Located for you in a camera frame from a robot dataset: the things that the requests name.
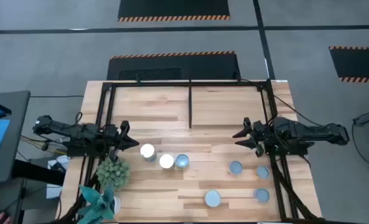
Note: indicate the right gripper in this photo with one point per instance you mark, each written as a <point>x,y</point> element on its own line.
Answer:
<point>260,137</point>

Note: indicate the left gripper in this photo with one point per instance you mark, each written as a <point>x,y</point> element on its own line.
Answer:
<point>117,137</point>

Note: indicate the large green-label tin can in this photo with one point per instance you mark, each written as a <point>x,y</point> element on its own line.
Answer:
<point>147,151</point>
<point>212,198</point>

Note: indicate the small orange-label tin can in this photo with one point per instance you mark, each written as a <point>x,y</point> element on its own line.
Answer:
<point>261,195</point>
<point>262,171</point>
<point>235,167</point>

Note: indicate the large orange-label tin can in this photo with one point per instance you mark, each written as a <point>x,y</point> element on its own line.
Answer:
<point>166,161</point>

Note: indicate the small green-label tin can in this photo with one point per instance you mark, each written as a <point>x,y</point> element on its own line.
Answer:
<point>182,161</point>

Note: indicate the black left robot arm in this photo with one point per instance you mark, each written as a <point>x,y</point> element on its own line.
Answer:
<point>63,127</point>

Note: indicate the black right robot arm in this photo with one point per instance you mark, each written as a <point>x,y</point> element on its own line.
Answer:
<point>311,130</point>

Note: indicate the green succulent ball plant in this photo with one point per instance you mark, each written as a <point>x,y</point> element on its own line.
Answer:
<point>113,172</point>

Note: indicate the white plant pot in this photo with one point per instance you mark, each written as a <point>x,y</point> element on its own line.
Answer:
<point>117,203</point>

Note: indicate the teal leafy artificial plant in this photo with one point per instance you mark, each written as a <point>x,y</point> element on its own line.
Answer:
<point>97,205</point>

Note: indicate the black hazard-striped floor mat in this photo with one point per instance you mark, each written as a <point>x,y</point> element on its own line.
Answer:
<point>358,62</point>
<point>171,7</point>
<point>203,67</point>

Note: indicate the white paper sheet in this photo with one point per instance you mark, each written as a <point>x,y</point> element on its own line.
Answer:
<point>53,191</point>

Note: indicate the black desk beam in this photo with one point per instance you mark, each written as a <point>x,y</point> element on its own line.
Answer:
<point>38,172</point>

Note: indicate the black floor tape strip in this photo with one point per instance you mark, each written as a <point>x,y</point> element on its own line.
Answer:
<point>263,40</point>
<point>140,30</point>

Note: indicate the grey monitor with blue screen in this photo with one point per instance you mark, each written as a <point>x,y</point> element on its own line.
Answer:
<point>16,133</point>

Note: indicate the grey desk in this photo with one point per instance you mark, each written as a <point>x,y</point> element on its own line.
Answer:
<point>0,199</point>

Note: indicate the black aluminium rig frame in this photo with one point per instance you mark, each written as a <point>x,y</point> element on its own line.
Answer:
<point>159,84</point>

